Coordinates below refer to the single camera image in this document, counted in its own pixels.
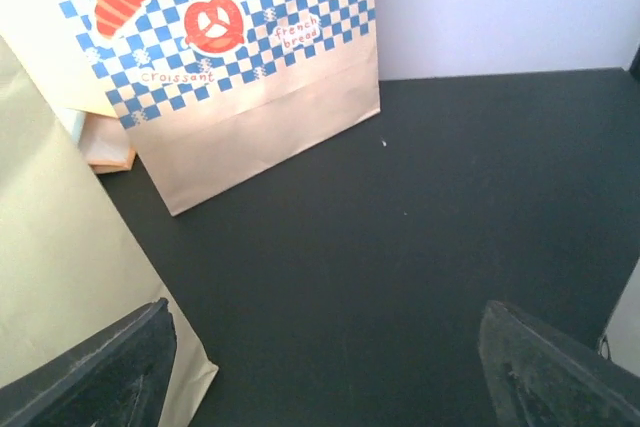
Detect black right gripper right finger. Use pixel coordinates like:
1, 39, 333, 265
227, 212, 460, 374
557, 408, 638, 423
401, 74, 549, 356
478, 300, 639, 426

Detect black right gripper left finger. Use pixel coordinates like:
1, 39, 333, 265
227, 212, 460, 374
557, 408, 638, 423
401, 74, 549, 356
1, 298, 177, 426

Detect beige kraft paper bag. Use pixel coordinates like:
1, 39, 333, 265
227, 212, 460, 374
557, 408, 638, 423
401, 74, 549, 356
0, 36, 220, 427

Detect short white cup stack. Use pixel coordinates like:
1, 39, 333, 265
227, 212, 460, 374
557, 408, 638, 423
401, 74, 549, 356
598, 263, 640, 376

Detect flat brown paper bags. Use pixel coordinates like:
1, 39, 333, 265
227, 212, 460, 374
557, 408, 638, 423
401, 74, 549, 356
78, 114, 136, 175

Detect blue checkered paper bag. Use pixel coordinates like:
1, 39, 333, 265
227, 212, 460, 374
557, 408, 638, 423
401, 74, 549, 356
1, 0, 380, 215

